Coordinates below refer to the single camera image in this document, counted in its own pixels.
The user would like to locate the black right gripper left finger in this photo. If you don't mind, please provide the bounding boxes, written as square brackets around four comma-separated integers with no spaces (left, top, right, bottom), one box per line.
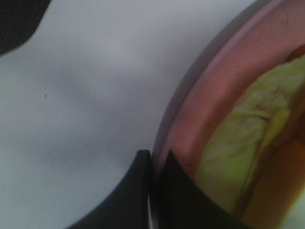
[69,150,152,229]

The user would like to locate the white bread lettuce sandwich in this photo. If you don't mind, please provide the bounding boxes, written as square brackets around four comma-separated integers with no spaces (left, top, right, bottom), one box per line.
[194,51,305,229]

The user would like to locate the pink round plate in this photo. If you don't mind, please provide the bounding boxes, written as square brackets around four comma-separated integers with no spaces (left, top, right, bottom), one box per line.
[147,0,305,229]

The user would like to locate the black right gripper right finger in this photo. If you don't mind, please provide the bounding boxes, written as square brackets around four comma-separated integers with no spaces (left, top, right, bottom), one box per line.
[154,150,248,229]

